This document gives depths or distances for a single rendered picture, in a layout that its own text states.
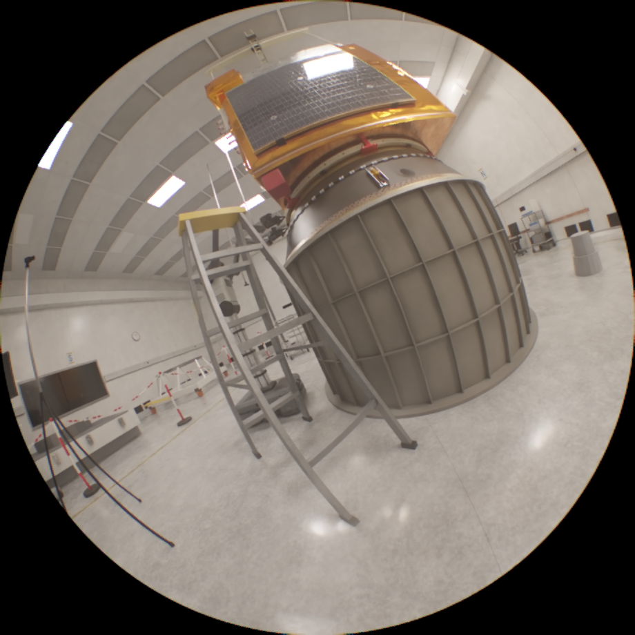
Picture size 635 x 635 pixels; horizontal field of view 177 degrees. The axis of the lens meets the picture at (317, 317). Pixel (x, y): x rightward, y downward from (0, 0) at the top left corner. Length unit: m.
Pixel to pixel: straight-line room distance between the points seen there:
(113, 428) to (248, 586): 3.79
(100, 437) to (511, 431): 4.73
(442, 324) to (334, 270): 0.66
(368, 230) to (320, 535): 1.39
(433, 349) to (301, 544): 1.09
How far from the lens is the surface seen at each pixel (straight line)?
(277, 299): 10.00
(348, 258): 1.12
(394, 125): 1.70
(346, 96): 1.84
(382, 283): 1.07
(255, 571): 1.01
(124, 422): 4.50
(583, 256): 2.93
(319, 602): 0.85
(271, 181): 1.42
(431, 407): 1.25
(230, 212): 1.25
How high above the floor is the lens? 0.77
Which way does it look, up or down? 2 degrees down
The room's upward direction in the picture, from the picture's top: 24 degrees counter-clockwise
